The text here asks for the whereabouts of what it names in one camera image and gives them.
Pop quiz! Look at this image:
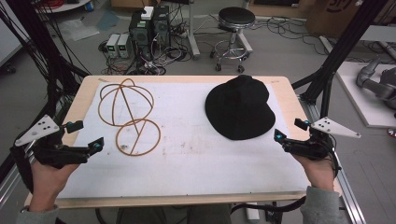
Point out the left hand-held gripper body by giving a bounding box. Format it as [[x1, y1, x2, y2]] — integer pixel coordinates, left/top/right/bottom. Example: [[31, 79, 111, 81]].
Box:
[[10, 114, 91, 170]]

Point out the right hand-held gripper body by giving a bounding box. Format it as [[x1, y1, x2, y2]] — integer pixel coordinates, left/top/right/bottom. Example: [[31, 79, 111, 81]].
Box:
[[283, 116, 362, 161]]

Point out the black metal frame post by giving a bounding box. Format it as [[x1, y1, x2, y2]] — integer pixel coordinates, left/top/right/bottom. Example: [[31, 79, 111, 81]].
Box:
[[291, 0, 390, 119], [0, 0, 92, 125]]

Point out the clear plastic sheet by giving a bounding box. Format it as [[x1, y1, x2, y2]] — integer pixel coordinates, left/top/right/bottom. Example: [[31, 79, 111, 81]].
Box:
[[58, 18, 101, 42]]

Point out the person's left hand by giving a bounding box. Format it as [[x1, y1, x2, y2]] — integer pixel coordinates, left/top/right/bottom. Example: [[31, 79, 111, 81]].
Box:
[[28, 160, 80, 213]]

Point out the white table mat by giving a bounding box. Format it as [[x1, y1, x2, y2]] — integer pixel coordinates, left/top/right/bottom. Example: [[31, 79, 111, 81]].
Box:
[[57, 80, 310, 200]]

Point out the aluminium rail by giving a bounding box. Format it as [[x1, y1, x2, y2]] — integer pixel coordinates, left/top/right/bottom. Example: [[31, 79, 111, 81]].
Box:
[[298, 95, 367, 224]]

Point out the black round stool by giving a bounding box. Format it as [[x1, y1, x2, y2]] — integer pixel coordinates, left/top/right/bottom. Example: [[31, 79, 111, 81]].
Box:
[[209, 6, 257, 75]]

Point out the white power strip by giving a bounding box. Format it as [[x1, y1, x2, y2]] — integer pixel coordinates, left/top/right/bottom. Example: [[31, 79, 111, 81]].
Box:
[[245, 202, 262, 224]]

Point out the grey metal table leg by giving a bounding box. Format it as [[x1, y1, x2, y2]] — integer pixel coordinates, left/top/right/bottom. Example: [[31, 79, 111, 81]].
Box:
[[186, 0, 202, 61]]

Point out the cardboard box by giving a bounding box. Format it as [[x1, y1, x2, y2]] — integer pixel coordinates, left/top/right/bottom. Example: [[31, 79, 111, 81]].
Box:
[[305, 0, 396, 39]]

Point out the person's right hand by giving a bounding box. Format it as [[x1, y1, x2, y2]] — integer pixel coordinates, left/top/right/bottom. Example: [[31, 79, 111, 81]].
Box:
[[291, 153, 338, 191]]

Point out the black hat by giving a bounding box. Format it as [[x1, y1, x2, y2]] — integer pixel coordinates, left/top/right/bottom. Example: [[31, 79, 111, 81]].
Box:
[[204, 74, 277, 141]]

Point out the right hand-held gripper cable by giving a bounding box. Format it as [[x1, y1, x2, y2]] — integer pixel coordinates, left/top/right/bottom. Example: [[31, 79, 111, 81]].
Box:
[[329, 135, 343, 180]]

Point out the black computer tower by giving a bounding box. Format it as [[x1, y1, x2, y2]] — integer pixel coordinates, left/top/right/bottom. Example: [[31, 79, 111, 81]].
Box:
[[128, 8, 154, 61], [151, 5, 171, 49]]

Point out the black cable under table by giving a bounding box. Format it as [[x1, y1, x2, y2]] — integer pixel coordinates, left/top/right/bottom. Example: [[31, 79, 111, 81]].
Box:
[[230, 195, 308, 215]]

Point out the grey power supply unit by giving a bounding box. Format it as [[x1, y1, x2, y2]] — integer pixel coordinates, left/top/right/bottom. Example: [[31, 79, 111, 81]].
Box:
[[117, 33, 133, 60], [105, 33, 121, 59]]

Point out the white floor board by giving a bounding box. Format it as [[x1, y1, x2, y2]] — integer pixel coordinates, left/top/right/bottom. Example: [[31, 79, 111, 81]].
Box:
[[335, 60, 396, 129]]

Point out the tangle of floor cables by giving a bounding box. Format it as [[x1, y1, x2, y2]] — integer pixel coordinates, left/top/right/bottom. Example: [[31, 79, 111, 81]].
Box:
[[98, 39, 192, 77]]

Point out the white box on computer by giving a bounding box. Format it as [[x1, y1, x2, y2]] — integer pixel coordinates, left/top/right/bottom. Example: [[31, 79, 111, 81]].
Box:
[[140, 6, 155, 21]]

